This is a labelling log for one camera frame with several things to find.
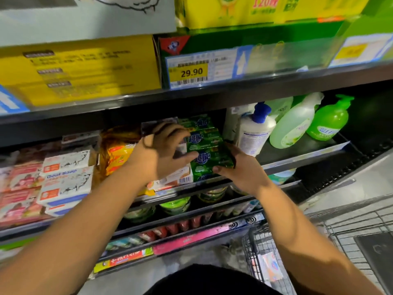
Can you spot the person's right hand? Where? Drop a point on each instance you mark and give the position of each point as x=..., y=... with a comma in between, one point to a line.
x=245, y=175

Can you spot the person's left hand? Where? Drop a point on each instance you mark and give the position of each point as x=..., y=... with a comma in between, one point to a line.
x=156, y=156

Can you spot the stack of white purple soap boxes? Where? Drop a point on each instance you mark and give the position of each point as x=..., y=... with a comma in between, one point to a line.
x=175, y=178

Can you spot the stack of yellow soap boxes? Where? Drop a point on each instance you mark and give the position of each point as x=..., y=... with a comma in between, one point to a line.
x=116, y=153

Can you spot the stack of green soap boxes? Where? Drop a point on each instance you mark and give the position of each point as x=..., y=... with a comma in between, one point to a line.
x=209, y=158

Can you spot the white hand sanitizer bottle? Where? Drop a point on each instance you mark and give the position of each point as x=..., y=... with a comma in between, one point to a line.
x=255, y=135
x=230, y=123

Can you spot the pale green hand sanitizer bottle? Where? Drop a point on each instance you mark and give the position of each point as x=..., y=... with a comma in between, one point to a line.
x=279, y=107

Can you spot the stack of white orange soap boxes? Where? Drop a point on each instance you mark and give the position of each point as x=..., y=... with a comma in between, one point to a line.
x=67, y=181

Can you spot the bright green hand sanitizer bottle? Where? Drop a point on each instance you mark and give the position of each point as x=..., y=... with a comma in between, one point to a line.
x=328, y=123

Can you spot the stack of pink soap boxes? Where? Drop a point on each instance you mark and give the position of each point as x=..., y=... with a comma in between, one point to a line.
x=21, y=193

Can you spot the person's left forearm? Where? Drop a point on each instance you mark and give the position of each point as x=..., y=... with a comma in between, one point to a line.
x=73, y=242

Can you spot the person's right forearm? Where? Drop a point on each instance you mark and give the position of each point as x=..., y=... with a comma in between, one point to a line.
x=313, y=242

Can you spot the teal packets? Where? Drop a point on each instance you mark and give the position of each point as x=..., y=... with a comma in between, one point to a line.
x=242, y=207

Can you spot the row of red tubes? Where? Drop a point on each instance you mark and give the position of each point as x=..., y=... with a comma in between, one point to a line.
x=178, y=227

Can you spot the pink flat pack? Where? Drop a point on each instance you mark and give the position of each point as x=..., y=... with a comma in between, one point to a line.
x=196, y=237

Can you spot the row of blue white tubes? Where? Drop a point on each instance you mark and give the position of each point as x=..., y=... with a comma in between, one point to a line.
x=126, y=241

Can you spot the flat yellow box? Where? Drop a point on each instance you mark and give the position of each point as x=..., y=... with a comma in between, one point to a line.
x=104, y=70

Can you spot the yellow red flat pack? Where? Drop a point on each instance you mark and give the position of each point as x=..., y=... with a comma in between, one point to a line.
x=123, y=260

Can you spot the green yellow cartoon box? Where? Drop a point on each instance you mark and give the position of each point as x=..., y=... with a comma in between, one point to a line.
x=245, y=12

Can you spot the large yellow box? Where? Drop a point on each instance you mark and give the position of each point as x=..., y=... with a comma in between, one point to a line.
x=61, y=21

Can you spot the green white carton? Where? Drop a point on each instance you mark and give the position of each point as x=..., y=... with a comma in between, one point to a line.
x=15, y=244

